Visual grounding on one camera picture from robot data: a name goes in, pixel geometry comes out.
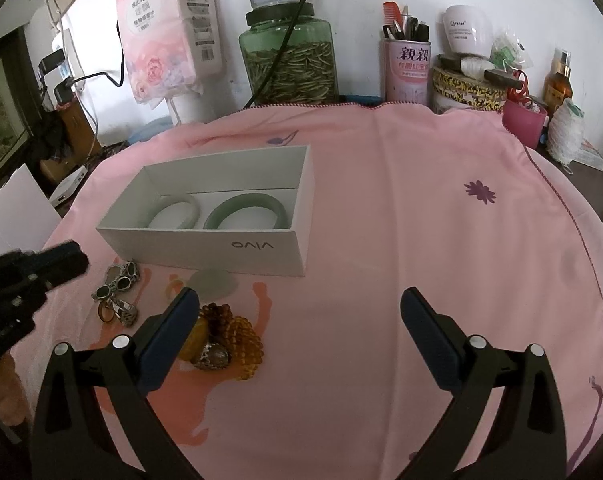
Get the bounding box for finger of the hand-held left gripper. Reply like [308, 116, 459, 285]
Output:
[28, 240, 90, 291]

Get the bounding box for yellow amber stone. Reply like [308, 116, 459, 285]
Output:
[176, 322, 212, 361]

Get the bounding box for black power adapter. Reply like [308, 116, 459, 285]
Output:
[38, 50, 69, 73]
[54, 80, 77, 106]

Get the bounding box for pink printed cloth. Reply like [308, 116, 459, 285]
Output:
[11, 101, 603, 480]

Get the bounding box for white cream jar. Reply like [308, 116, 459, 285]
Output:
[440, 5, 497, 57]

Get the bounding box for red comb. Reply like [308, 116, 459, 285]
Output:
[381, 2, 402, 31]

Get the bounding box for pale jade bangle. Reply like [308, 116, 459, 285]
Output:
[146, 193, 202, 229]

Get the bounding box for white router box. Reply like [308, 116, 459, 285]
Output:
[48, 165, 89, 208]

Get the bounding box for pink can pen holder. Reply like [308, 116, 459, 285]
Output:
[379, 37, 432, 107]

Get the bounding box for yellow and black round tin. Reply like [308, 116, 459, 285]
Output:
[431, 66, 507, 113]

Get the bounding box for pale green jade pendant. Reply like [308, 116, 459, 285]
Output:
[184, 269, 239, 297]

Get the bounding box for red scissors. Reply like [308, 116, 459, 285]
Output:
[506, 70, 529, 103]

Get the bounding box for green glass jar of seeds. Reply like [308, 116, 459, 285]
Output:
[238, 2, 339, 108]

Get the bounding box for plastic bag with green items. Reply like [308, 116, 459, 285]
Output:
[490, 27, 535, 68]

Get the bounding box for white board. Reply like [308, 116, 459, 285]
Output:
[0, 162, 62, 261]

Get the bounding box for pink plastic cup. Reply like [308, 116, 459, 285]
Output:
[502, 96, 548, 148]

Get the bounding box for pink floral tissue pack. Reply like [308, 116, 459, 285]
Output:
[115, 0, 227, 106]

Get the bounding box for white cylinder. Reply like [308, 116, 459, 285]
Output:
[168, 92, 217, 126]

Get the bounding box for blue plastic lid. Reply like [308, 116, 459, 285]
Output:
[131, 117, 172, 143]

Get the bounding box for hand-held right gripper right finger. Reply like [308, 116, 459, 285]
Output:
[400, 287, 567, 480]

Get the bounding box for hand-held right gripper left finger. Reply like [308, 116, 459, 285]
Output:
[31, 287, 202, 480]

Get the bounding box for silver bracelet with dark stones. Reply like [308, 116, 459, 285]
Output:
[91, 259, 142, 328]

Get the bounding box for white cardboard box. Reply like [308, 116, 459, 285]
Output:
[96, 144, 315, 278]

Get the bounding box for green jade bangle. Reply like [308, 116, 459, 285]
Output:
[202, 192, 285, 231]

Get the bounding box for amber glass bottle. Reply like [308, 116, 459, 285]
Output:
[544, 47, 575, 108]

